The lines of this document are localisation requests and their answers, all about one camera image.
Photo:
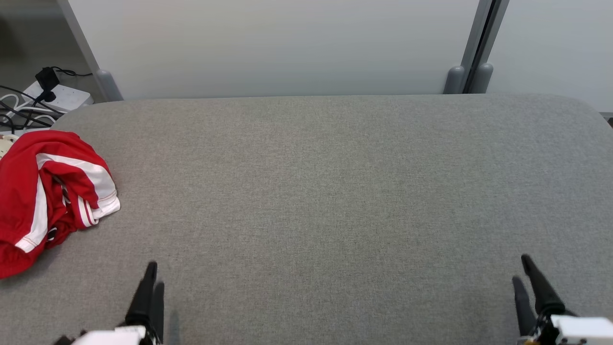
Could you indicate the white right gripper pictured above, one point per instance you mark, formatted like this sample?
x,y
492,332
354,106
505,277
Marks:
x,y
582,330

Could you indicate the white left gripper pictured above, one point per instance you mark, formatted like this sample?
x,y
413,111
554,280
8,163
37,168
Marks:
x,y
112,336

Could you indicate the red shorts with white stripes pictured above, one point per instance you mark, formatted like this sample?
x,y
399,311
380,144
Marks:
x,y
19,182

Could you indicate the white power strip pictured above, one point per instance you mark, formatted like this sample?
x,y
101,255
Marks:
x,y
67,98

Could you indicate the black power adapter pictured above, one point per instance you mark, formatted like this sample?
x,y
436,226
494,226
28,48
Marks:
x,y
47,77

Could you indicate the grey partition post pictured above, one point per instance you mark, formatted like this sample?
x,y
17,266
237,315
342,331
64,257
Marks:
x,y
481,76
106,84
454,79

